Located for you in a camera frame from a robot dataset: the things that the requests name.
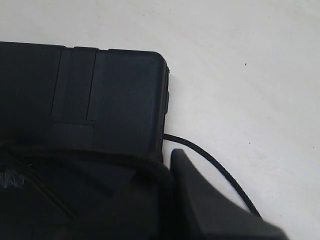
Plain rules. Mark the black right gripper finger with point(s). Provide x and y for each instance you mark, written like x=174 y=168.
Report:
x=203 y=213

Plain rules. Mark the black plastic tool case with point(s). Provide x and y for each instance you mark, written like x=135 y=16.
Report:
x=81 y=136

